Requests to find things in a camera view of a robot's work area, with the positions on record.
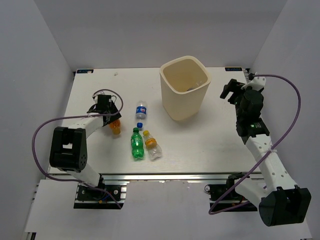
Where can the left blue table sticker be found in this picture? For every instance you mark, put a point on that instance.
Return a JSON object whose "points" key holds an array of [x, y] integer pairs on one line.
{"points": [[84, 71]]}

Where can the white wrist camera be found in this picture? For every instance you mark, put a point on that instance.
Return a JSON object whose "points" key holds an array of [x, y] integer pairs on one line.
{"points": [[95, 96], [257, 83]]}

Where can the green Sprite bottle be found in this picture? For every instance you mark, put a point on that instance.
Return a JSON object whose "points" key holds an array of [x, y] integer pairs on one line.
{"points": [[137, 144]]}

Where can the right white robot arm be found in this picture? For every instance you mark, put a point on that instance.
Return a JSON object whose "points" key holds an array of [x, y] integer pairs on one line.
{"points": [[282, 202]]}

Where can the orange plastic bottle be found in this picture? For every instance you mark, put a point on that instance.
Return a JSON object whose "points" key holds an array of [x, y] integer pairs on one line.
{"points": [[115, 127]]}

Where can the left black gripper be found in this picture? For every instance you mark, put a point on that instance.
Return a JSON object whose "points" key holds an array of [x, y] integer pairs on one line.
{"points": [[114, 110]]}

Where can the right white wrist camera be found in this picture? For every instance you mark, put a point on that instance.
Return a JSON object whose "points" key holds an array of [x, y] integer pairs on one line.
{"points": [[257, 83]]}

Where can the aluminium table front rail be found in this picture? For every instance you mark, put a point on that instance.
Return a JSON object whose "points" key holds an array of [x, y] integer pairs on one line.
{"points": [[166, 177]]}

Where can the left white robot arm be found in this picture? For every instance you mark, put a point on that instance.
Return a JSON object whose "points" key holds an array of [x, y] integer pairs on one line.
{"points": [[68, 151]]}

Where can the clear yellow cap bottle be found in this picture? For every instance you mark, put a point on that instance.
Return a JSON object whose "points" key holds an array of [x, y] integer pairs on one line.
{"points": [[152, 146]]}

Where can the clear blue label Pepsi bottle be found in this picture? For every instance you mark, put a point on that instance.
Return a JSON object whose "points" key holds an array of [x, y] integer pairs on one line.
{"points": [[141, 114]]}

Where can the clear water bottle white cap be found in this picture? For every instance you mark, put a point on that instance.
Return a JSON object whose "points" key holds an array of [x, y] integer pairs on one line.
{"points": [[195, 84]]}

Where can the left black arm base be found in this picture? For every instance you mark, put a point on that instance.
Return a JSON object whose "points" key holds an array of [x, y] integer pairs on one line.
{"points": [[111, 198]]}

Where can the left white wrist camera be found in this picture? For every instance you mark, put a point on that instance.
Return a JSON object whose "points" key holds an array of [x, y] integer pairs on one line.
{"points": [[95, 96]]}

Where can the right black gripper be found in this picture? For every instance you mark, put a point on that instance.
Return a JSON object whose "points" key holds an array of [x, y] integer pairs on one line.
{"points": [[233, 86]]}

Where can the cream plastic bin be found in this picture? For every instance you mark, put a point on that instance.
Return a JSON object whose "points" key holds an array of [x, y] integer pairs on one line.
{"points": [[175, 75]]}

